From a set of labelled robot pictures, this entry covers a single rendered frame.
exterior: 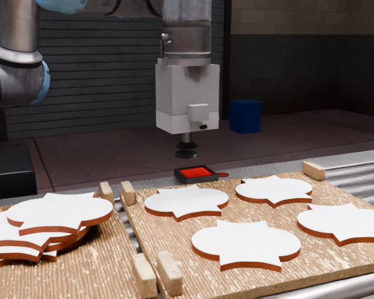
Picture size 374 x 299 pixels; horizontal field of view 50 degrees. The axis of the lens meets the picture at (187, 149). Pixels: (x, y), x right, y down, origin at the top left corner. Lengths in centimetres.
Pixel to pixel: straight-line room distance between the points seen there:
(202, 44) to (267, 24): 584
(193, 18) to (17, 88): 55
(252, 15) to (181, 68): 570
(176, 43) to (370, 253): 40
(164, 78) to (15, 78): 49
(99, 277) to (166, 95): 28
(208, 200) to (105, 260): 23
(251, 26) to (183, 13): 569
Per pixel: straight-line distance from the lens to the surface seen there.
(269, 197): 73
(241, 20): 620
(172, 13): 62
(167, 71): 62
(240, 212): 69
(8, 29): 103
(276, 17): 656
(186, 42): 61
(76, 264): 56
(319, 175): 86
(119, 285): 51
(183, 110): 62
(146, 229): 63
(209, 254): 55
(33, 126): 533
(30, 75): 105
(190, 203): 69
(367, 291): 59
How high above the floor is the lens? 122
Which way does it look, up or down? 16 degrees down
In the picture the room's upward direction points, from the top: straight up
